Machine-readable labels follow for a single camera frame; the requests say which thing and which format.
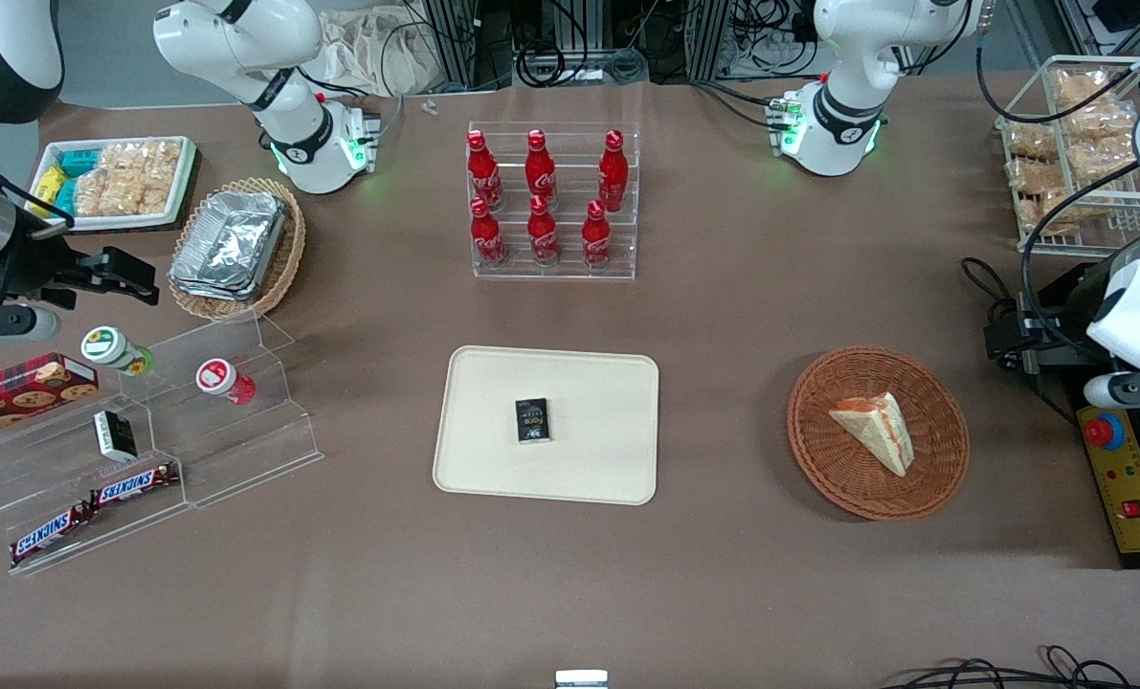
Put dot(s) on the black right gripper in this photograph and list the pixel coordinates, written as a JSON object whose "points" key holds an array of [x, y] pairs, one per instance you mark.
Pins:
{"points": [[35, 271]]}

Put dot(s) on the triangular sandwich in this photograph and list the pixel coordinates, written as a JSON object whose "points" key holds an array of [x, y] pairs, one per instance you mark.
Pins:
{"points": [[881, 431]]}

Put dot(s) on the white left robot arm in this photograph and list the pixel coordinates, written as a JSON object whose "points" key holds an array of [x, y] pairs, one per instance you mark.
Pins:
{"points": [[838, 115]]}

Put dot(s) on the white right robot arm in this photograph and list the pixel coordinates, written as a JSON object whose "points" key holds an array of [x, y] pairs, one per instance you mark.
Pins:
{"points": [[294, 134]]}

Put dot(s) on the white rectangular snack tray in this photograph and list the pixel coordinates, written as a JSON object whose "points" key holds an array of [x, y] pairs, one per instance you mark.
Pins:
{"points": [[182, 182]]}

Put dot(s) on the light oval wicker basket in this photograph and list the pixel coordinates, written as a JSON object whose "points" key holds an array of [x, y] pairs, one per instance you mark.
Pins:
{"points": [[287, 258]]}

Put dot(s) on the beige plastic tray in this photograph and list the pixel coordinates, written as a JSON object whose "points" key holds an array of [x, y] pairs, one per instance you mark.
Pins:
{"points": [[493, 459]]}

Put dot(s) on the brown round wicker basket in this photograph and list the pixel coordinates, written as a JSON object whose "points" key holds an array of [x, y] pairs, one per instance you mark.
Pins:
{"points": [[838, 469]]}

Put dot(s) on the green lid drink bottle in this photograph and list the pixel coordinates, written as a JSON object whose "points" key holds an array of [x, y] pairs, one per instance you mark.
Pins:
{"points": [[115, 349]]}

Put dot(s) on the clear rice cracker pack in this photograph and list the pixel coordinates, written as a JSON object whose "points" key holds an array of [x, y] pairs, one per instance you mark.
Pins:
{"points": [[139, 196], [164, 158], [122, 158], [93, 194]]}

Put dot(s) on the teal snack pack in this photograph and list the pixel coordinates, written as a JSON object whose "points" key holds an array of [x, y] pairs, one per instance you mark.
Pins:
{"points": [[65, 196], [79, 161]]}

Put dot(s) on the yellow snack pack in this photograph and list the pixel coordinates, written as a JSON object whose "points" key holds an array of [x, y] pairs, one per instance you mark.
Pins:
{"points": [[48, 182]]}

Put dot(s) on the stacked aluminium foil containers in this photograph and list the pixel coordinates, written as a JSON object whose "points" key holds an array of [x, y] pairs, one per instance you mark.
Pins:
{"points": [[230, 244]]}

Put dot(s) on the red cookie box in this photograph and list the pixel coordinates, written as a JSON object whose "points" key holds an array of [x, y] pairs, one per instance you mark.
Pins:
{"points": [[24, 392]]}

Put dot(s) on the red lid drink bottle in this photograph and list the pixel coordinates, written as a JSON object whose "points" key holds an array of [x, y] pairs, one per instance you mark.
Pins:
{"points": [[223, 380]]}

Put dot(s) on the black and white small box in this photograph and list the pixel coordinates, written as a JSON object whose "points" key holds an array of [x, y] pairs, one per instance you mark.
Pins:
{"points": [[115, 435]]}

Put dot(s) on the brown snickers bar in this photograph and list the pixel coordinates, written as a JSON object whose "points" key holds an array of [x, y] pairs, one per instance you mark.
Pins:
{"points": [[48, 534], [134, 485]]}

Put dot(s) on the clear acrylic step shelf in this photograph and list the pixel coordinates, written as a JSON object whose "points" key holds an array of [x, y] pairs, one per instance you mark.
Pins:
{"points": [[244, 450]]}

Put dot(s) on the beige cloth bag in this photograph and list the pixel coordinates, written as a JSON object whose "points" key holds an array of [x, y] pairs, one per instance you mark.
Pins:
{"points": [[378, 53]]}

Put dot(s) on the red cola bottle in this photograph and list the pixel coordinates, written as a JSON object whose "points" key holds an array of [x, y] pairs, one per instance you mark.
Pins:
{"points": [[613, 177], [542, 234], [486, 239], [540, 172], [483, 177], [595, 239]]}

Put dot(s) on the clear acrylic bottle rack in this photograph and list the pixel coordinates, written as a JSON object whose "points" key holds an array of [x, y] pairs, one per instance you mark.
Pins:
{"points": [[570, 273]]}

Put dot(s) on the small white block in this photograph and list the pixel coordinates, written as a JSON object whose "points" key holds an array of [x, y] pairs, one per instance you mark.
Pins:
{"points": [[581, 679]]}

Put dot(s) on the clear fried snack bag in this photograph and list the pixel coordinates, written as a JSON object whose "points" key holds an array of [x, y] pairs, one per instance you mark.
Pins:
{"points": [[1029, 141], [1101, 158], [1077, 88], [1034, 177], [1091, 122], [1058, 212]]}

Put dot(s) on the black sealing machine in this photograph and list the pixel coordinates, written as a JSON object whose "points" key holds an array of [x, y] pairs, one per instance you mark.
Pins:
{"points": [[1067, 330]]}

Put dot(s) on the red emergency stop button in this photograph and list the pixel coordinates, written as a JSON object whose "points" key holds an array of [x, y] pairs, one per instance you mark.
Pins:
{"points": [[1103, 433]]}

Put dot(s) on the yellow control panel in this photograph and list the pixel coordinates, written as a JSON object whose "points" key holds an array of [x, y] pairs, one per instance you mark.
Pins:
{"points": [[1139, 478]]}

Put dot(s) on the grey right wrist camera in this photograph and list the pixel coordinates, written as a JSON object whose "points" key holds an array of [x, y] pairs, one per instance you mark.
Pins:
{"points": [[14, 323]]}

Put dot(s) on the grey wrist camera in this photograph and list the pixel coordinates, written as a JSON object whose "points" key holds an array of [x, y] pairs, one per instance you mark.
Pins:
{"points": [[1129, 390], [14, 323]]}

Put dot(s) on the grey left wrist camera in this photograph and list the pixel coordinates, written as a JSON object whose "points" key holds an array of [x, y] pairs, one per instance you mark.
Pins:
{"points": [[1129, 390]]}

